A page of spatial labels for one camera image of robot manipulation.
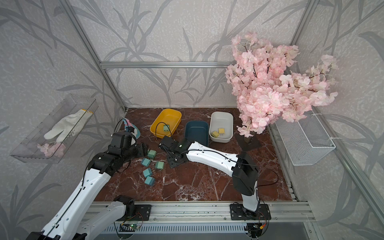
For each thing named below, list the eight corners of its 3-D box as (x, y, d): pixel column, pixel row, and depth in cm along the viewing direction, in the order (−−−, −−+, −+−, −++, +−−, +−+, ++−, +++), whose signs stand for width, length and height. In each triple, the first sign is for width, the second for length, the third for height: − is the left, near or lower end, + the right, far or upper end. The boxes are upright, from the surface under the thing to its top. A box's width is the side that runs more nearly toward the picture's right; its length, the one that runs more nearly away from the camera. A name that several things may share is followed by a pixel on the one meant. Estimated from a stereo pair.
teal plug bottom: (145, 185, 84) (144, 183, 82) (147, 177, 87) (146, 176, 85) (154, 185, 84) (153, 183, 82) (155, 177, 87) (154, 176, 85)
